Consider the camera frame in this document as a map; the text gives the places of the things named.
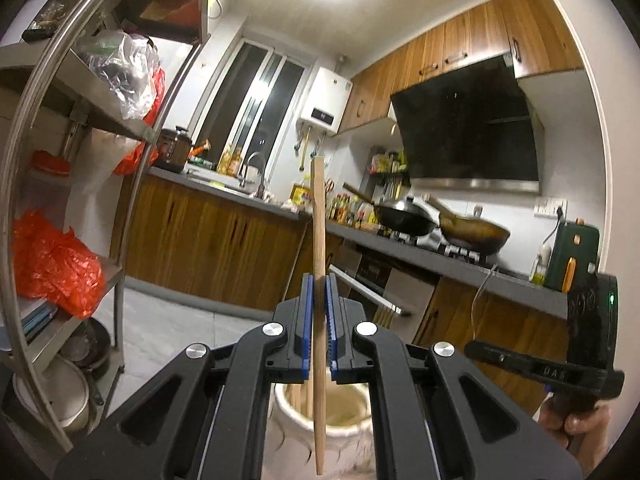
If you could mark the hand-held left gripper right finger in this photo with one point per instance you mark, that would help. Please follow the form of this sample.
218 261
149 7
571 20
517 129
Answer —
331 330

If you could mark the red lid container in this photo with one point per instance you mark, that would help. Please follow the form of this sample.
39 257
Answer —
50 165

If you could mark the yellow oil bottle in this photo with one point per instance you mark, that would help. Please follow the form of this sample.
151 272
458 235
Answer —
301 192

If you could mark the green kitchen appliance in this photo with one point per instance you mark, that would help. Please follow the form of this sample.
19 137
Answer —
572 255

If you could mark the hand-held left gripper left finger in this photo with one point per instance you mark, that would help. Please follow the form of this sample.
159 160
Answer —
307 330

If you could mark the wooden wall cabinets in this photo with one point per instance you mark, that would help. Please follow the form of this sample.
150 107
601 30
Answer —
480 30

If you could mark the orange oil bottles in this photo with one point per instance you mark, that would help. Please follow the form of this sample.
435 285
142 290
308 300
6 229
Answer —
231 160

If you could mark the stack of flat books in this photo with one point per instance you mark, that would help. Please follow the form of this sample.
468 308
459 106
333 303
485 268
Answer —
37 317

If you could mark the clear plastic bag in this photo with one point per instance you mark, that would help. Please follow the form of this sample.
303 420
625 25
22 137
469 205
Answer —
125 70

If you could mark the row of seasoning bottles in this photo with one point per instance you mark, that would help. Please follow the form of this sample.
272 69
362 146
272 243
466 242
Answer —
350 212

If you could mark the water heater pipes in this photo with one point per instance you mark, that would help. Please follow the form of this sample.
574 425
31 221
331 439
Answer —
307 147

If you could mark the black range hood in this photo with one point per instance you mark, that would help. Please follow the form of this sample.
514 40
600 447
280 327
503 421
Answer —
465 125

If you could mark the black wok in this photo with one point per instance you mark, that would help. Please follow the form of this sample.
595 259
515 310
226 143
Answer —
405 215

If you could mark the white water heater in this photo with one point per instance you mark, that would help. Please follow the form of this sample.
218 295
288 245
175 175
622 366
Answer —
322 97

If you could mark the black pan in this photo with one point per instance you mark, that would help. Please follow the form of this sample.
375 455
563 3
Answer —
90 345

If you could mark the steel shelf rack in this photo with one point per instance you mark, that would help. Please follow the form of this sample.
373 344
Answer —
35 90

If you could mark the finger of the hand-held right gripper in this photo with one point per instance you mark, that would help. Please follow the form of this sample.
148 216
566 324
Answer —
525 366

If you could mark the wooden chopstick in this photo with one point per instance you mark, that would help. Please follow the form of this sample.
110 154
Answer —
318 220

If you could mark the small yellow liquid bottle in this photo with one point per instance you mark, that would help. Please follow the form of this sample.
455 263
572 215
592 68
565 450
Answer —
540 270

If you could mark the steel faucet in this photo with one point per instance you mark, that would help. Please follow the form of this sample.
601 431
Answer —
260 170

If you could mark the wooden base cabinets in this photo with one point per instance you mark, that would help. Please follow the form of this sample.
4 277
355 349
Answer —
200 240

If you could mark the wall spice rack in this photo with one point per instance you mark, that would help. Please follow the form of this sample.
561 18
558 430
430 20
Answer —
389 170

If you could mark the orange snack packet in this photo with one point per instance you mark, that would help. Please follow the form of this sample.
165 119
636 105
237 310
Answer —
199 149

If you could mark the red crumpled plastic bag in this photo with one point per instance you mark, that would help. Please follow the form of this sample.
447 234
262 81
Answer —
55 260

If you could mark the brown wok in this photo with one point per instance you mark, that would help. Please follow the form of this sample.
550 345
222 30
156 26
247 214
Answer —
475 235

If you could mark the dark pressure cooker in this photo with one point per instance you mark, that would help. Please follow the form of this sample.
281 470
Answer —
172 152

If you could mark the person's right hand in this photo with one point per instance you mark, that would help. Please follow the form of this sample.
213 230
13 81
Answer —
590 427

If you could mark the kitchen window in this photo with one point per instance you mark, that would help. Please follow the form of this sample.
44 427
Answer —
260 105

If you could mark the cream scalloped ceramic jar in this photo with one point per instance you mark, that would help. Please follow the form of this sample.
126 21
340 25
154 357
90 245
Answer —
345 420

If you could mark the red hanging plastic bag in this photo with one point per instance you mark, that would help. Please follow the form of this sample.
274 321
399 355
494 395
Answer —
157 95

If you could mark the white wall socket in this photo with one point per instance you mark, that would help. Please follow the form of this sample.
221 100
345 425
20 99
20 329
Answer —
550 208

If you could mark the steel oven drawers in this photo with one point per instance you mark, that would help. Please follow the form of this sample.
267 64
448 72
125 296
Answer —
400 290

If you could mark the grey countertop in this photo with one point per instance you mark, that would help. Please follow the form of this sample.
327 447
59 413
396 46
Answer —
450 265

